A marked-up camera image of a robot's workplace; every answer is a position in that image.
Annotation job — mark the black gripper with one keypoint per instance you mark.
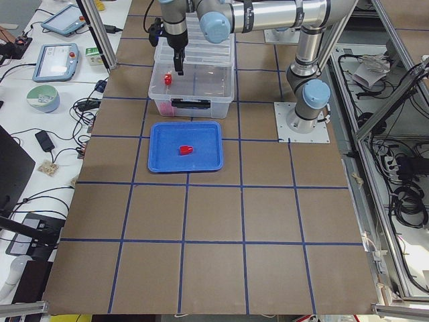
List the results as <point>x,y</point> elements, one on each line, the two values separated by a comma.
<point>176,40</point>

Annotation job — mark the clear plastic box lid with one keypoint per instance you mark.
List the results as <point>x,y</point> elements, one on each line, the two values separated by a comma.
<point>199,51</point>

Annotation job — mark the red block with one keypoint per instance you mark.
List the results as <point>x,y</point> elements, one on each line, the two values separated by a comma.
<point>168,79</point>
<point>185,150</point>
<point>166,109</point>

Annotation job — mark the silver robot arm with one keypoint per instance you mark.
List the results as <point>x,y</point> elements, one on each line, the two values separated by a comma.
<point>219,19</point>

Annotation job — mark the clear plastic storage box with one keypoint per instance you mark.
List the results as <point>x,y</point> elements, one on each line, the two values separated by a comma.
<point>203,91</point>

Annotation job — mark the blue plastic tray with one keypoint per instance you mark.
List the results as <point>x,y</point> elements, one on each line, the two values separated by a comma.
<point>193,146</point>

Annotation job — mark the green white carton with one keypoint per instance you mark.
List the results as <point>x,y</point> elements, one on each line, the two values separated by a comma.
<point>93,56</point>

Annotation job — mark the far teach pendant tablet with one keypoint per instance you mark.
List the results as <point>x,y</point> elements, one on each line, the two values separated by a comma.
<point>66,21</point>

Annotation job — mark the teach pendant tablet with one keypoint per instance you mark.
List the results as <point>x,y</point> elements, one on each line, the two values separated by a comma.
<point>56,62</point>
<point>66,21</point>

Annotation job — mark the near teach pendant tablet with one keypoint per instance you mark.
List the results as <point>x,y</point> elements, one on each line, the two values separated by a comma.
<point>56,62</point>

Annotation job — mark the black power adapter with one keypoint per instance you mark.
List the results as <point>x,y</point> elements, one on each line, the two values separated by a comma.
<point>44,141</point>

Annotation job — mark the bag of snacks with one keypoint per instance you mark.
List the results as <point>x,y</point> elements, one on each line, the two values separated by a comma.
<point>49,168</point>

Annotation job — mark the black monitor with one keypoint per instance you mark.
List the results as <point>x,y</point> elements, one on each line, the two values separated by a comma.
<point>16,169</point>

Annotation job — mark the aluminium frame post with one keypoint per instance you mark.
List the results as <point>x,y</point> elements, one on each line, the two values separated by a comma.
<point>95,24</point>

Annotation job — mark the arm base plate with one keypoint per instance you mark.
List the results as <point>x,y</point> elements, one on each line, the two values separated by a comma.
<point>288,37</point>
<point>292,129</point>

